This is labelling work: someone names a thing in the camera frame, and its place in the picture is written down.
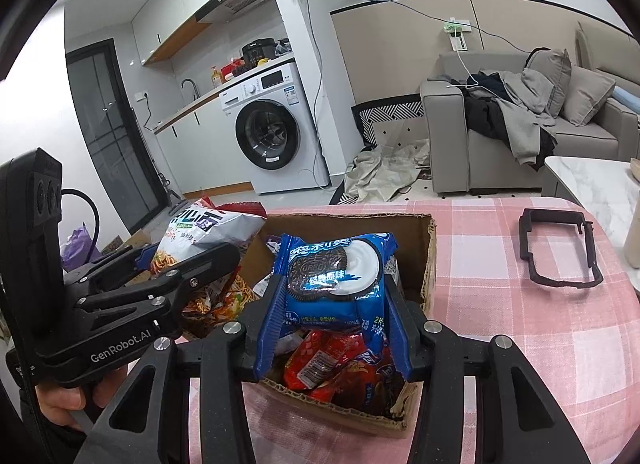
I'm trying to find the dark grey pillow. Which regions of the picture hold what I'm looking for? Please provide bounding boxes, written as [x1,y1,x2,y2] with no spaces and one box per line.
[527,48,572,117]

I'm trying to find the brown cardboard box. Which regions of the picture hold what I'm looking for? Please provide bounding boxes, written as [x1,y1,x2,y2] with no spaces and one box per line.
[182,211,438,437]

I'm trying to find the stick mop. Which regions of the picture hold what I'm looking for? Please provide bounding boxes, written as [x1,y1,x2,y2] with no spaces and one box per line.
[159,171,188,217]

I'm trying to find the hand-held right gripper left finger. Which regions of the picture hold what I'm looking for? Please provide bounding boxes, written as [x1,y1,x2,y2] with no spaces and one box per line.
[74,271,287,464]

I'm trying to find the beige floor cloth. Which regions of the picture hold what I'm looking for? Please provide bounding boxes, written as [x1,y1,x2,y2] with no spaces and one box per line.
[345,139,431,202]

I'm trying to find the dark glass door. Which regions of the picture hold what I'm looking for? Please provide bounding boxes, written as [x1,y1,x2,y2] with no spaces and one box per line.
[66,39,168,235]

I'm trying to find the light blue cushion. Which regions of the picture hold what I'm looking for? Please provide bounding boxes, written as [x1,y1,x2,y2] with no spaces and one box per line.
[612,86,640,112]

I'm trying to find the red chip bag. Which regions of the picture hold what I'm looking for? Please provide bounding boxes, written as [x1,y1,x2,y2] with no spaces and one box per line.
[284,329,401,415]

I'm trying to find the black plastic frame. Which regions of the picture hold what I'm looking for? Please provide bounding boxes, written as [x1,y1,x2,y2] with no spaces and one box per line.
[517,208,605,290]

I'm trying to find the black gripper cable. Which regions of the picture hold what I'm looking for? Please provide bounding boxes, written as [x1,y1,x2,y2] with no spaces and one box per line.
[60,189,101,262]

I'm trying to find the light grey pillow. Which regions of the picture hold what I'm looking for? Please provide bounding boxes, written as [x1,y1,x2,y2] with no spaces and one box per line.
[562,65,617,126]

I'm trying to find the black garment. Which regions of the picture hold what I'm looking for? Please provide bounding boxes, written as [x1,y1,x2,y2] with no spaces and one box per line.
[465,73,556,170]

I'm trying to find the purple plastic bag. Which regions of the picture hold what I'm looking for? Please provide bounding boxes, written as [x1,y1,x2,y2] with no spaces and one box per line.
[61,224,103,272]

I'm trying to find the white washing machine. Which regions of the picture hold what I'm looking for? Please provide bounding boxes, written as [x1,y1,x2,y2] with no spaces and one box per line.
[218,61,331,195]

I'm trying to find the beige tumbler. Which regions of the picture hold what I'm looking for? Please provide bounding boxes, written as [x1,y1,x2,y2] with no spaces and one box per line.
[624,204,640,267]

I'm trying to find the blue cookie packet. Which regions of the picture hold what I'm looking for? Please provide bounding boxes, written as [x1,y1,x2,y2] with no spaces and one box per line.
[257,233,401,377]

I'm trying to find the pink checked tablecloth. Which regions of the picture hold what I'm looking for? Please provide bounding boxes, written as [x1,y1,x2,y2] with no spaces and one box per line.
[125,196,640,464]

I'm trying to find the grey sofa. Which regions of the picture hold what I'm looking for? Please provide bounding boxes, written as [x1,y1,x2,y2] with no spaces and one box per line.
[420,21,640,195]

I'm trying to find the grey garment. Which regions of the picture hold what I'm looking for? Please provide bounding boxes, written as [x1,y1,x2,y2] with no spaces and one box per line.
[500,69,558,165]

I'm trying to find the white wall cabinets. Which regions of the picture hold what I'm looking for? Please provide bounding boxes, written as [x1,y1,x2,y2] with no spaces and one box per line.
[132,0,273,67]

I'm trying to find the person's left forearm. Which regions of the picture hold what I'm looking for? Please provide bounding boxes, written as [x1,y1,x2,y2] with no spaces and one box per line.
[0,384,86,464]

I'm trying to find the person's left hand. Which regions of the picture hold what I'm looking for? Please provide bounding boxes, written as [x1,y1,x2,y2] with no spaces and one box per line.
[37,374,131,432]

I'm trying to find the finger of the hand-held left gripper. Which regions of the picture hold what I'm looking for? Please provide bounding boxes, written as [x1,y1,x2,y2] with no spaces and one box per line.
[62,244,161,285]
[75,243,242,325]

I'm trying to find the marble side table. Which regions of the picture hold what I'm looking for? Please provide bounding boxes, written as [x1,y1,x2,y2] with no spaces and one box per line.
[542,155,640,250]

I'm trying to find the black rice cooker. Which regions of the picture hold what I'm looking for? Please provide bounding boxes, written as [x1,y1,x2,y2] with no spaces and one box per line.
[242,38,277,70]

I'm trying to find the white charging cable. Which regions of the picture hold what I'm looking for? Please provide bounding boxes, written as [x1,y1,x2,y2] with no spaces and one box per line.
[452,46,481,90]

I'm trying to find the green white power strip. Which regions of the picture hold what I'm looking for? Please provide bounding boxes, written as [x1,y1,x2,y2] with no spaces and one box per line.
[442,18,473,51]

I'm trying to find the white counter cabinet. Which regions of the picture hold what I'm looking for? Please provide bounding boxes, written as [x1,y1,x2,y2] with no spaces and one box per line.
[154,94,251,195]

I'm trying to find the orange white noodle snack bag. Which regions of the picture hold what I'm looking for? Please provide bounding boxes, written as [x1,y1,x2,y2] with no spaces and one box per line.
[150,196,268,327]

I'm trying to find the small cardboard floor box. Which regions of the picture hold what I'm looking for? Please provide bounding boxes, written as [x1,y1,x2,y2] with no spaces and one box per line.
[102,235,151,255]

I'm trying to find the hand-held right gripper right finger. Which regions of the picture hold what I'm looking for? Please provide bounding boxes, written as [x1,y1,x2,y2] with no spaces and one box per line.
[382,276,593,464]

